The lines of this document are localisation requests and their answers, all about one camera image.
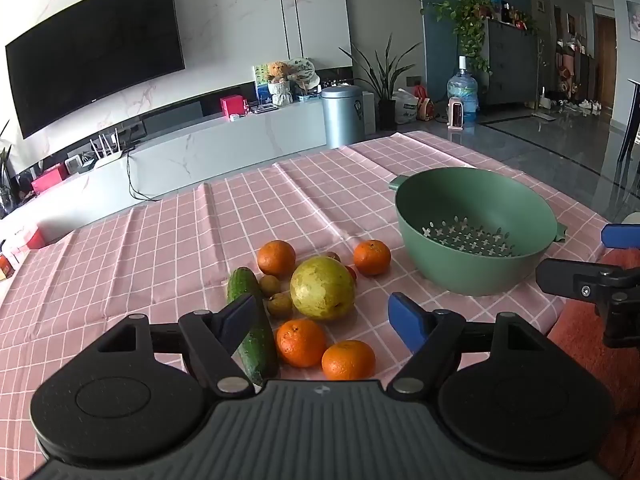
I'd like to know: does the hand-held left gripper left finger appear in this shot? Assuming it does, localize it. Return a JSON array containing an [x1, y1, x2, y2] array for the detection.
[[96, 294, 258, 397]]

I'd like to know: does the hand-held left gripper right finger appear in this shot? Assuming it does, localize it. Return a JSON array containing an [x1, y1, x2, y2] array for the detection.
[[387, 292, 547, 396]]

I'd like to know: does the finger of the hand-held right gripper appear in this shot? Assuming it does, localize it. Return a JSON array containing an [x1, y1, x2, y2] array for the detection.
[[535, 258, 640, 349], [601, 223, 640, 249]]

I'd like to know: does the green cucumber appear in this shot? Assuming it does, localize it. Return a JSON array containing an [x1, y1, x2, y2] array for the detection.
[[227, 266, 280, 387]]

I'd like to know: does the orange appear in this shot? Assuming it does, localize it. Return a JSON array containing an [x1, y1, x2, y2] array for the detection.
[[321, 340, 377, 381], [353, 240, 392, 277], [257, 240, 297, 277], [275, 318, 328, 368]]

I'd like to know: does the green colander bowl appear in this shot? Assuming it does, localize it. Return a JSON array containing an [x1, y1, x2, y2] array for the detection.
[[389, 167, 568, 297]]

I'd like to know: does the pink checked tablecloth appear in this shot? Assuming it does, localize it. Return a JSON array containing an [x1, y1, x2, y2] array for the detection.
[[0, 131, 613, 471]]

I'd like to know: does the black dining chair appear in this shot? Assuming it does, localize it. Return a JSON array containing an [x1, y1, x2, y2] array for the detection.
[[617, 77, 640, 163]]

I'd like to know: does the row of shoes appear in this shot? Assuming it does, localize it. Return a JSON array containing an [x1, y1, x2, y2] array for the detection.
[[557, 98, 602, 113]]

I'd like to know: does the white television cabinet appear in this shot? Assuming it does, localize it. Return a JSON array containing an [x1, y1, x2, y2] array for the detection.
[[0, 95, 332, 243]]

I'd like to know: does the brown wooden door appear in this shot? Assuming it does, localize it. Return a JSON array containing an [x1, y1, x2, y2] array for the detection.
[[595, 14, 617, 111]]

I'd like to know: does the grey sideboard cabinet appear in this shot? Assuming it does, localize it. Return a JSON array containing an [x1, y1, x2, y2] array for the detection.
[[486, 16, 542, 109]]

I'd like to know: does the pink space heater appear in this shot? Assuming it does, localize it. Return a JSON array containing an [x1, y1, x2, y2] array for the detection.
[[447, 97, 467, 131]]

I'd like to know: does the white router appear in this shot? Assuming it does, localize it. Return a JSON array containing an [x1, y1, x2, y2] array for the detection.
[[89, 128, 124, 169]]

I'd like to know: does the blue water jug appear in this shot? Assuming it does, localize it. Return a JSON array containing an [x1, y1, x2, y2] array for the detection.
[[446, 56, 481, 125]]

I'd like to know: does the red box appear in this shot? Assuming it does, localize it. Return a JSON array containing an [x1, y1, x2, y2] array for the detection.
[[220, 95, 248, 119]]

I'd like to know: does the white plastic bag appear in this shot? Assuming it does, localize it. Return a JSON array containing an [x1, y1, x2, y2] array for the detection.
[[392, 87, 421, 125]]

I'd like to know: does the grey pedal trash can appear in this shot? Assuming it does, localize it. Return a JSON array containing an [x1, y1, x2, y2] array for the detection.
[[320, 85, 366, 150]]

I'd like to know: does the orange bag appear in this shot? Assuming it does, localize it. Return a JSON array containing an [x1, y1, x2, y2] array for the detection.
[[417, 85, 437, 122]]

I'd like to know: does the pink box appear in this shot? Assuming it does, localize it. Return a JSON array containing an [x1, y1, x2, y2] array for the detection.
[[31, 164, 69, 194]]

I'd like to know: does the potted snake plant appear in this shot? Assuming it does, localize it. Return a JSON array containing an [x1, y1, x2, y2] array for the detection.
[[339, 34, 422, 131]]

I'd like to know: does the brown plush toy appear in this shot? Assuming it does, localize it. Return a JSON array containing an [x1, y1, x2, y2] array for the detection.
[[264, 61, 292, 84]]

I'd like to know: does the trailing pothos plant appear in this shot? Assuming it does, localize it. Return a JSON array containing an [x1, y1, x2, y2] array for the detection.
[[431, 0, 495, 75]]

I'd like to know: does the round paper fan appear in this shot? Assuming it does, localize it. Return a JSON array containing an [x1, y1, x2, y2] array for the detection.
[[287, 57, 321, 97]]

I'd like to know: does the black power cable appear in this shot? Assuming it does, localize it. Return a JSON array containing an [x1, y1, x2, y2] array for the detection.
[[124, 149, 162, 202]]

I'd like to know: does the black wall television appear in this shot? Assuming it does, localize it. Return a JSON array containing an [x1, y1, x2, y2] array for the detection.
[[5, 0, 187, 140]]

